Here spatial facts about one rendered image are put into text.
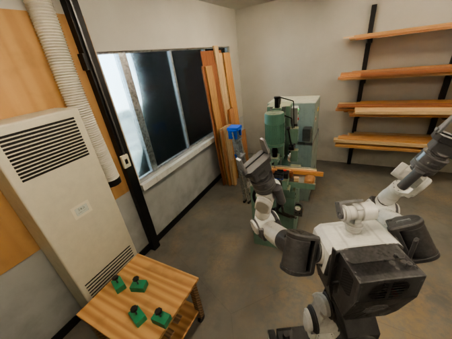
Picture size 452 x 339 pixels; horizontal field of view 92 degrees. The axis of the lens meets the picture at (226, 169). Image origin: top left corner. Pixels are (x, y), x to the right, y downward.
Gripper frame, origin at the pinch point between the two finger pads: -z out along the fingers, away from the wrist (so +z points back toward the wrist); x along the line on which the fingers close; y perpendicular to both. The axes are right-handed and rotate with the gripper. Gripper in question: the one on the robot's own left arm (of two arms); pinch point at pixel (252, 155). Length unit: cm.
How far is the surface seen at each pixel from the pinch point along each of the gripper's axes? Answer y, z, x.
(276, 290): -19, 180, -18
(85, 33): -176, -40, -5
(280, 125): -77, 74, 77
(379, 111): -79, 181, 249
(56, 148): -119, -1, -69
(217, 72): -260, 80, 130
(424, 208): 18, 262, 193
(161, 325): -28, 91, -88
